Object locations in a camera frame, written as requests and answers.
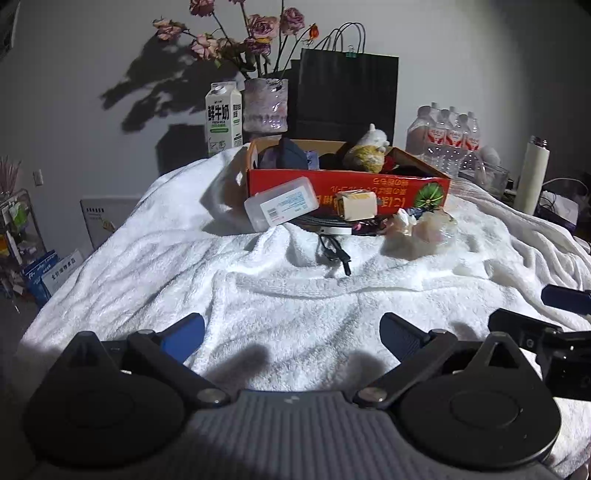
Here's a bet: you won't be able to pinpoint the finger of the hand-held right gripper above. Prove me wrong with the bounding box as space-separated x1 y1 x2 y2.
541 284 591 317
488 308 563 352

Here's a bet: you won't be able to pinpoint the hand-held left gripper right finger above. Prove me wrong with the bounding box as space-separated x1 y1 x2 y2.
353 312 543 409

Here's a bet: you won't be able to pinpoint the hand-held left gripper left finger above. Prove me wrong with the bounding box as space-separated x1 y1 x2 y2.
65 312 232 409

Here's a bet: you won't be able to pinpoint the black cable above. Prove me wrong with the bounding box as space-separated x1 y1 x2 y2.
316 233 354 277

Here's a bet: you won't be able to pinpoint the iridescent clear pouch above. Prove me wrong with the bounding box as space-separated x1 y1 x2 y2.
407 210 459 246

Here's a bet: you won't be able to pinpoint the silver device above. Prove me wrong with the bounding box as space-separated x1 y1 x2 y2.
288 216 354 237

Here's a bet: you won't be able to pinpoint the small yellow box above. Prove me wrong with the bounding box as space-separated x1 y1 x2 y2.
335 188 380 222

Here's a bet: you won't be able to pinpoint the red cardboard box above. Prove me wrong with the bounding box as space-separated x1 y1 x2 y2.
245 137 452 219

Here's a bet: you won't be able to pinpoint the tissue pack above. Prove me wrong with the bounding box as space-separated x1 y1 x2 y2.
537 189 581 228

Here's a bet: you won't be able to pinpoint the white fleece blanket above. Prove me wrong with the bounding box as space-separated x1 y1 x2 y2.
17 143 591 479

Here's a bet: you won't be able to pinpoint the white crumpled trinket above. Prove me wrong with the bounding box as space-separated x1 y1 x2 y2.
385 209 419 237

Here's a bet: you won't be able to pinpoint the white thermos bottle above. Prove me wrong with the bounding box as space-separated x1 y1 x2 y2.
513 135 551 217

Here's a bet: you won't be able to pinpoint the clear glass cup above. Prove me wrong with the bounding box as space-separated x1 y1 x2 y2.
475 161 510 200

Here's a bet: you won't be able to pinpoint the white flat board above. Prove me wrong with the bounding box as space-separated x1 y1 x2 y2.
79 195 142 250

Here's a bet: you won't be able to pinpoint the blue white boxes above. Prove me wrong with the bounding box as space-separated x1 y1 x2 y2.
20 248 84 308

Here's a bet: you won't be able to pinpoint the clear plastic box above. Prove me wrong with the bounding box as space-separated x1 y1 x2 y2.
243 176 319 233

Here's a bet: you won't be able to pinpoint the white yellow plush toy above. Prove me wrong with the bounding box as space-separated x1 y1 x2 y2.
342 123 391 175

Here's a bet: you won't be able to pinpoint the pack of water bottles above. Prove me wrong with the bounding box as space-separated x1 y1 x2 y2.
405 102 486 179

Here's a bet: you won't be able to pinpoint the dark blue pouch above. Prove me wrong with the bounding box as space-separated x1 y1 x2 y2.
276 137 310 171

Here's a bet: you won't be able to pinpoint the white milk carton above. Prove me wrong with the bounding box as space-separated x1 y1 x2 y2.
204 81 244 158

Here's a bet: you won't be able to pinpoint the black paper bag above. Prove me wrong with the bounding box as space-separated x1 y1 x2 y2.
283 21 400 147

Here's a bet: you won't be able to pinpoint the pink glass vase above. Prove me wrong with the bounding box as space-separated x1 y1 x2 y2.
242 77 290 135

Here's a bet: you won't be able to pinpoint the dried pink roses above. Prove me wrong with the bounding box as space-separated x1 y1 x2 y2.
152 0 321 80

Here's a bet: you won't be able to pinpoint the wire rack shelf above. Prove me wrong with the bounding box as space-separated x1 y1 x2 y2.
0 186 47 297

